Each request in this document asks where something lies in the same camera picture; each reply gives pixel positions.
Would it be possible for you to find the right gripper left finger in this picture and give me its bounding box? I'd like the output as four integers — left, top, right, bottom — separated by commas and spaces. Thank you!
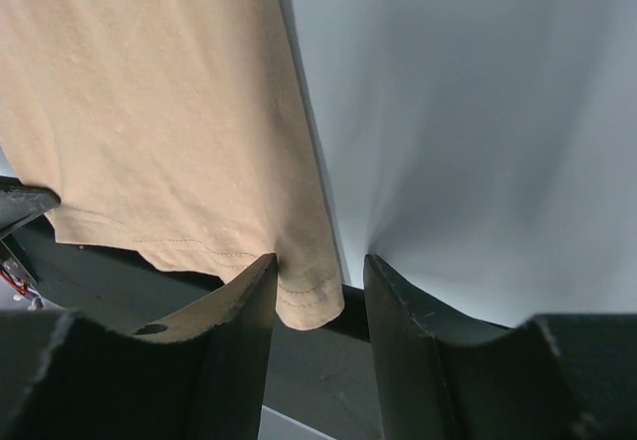
1, 254, 278, 439

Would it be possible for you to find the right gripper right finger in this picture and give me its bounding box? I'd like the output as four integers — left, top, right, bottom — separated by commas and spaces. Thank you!
364, 255, 636, 439

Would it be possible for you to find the beige t shirt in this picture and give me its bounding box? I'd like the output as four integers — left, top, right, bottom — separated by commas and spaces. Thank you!
1, 0, 344, 330

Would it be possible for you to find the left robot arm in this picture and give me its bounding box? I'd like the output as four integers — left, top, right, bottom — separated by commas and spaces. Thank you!
0, 176, 61, 239

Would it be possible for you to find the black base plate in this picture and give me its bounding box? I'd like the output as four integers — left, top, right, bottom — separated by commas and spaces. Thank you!
5, 219, 383, 439

